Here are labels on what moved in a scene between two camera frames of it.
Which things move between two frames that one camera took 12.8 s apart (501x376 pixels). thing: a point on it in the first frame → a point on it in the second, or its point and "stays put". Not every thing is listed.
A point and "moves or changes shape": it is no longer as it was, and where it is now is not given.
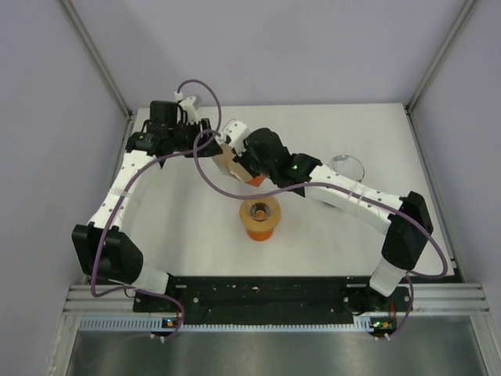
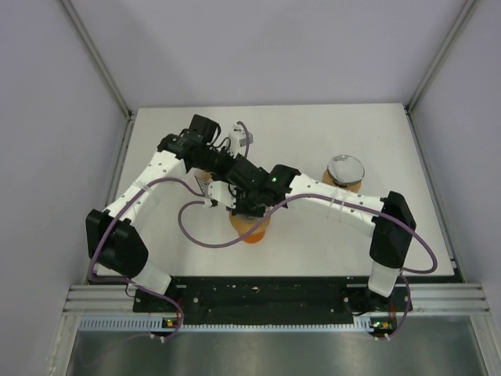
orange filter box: x=226 y=159 moves or changes shape
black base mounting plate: x=282 y=296 stays put
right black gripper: x=243 y=158 → x=240 y=209
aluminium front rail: x=428 y=298 stays put
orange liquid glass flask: x=260 y=236 moves or changes shape
